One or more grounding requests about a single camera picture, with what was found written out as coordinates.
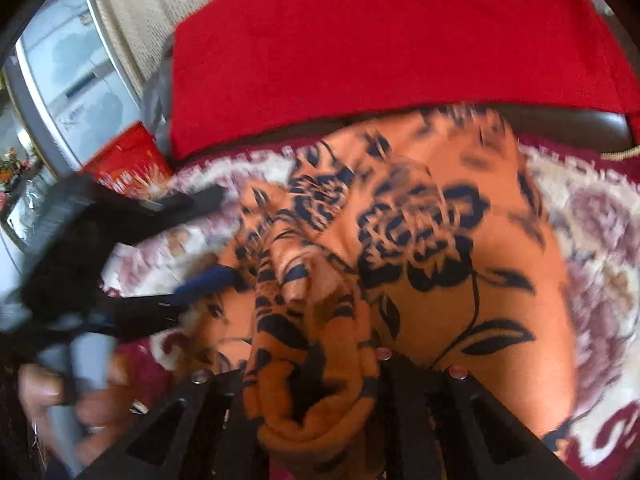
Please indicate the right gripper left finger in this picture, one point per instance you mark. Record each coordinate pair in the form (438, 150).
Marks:
(198, 431)

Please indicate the dark leather sofa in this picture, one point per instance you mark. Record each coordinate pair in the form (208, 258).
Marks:
(599, 131)

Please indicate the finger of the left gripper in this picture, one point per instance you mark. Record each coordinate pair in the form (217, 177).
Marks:
(178, 208)
(215, 279)

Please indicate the red blanket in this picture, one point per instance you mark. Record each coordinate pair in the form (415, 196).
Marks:
(243, 67)

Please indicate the floral plush bed blanket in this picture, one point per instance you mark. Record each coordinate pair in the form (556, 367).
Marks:
(593, 201)

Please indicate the person left hand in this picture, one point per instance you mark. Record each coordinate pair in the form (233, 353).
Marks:
(107, 409)

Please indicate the white refrigerator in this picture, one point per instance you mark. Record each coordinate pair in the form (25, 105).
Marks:
(68, 84)

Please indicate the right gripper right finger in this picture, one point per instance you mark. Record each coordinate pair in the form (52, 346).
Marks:
(447, 425)

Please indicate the red snack box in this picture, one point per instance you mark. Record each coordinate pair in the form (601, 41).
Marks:
(131, 165)

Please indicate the orange floral blouse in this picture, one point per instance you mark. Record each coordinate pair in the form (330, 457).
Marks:
(420, 233)

